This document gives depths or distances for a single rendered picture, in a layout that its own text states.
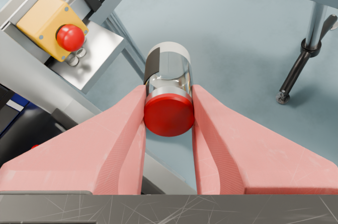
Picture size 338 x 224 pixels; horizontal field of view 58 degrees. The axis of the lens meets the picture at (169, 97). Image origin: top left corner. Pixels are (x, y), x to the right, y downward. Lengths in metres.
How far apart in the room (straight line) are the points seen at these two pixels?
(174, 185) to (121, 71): 1.29
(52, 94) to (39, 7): 0.14
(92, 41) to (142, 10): 1.28
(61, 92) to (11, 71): 0.10
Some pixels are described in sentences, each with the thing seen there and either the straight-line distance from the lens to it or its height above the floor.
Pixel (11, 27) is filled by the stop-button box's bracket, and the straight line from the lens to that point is 0.55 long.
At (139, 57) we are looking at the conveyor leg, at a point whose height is 0.61.
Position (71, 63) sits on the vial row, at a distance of 0.62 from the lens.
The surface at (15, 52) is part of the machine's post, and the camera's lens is 0.48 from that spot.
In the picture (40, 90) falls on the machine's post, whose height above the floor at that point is 0.95.
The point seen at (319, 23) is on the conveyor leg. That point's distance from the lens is 1.29.
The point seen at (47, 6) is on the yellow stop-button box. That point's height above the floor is 1.03.
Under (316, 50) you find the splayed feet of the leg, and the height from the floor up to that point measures 0.13.
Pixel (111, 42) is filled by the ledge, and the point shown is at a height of 0.88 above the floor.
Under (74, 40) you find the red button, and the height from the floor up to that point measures 1.00.
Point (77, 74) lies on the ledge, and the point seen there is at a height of 0.88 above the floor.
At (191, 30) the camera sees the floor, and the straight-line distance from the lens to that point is 1.70.
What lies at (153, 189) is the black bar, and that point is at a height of 0.90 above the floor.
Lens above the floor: 1.32
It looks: 60 degrees down
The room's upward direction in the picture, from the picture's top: 33 degrees counter-clockwise
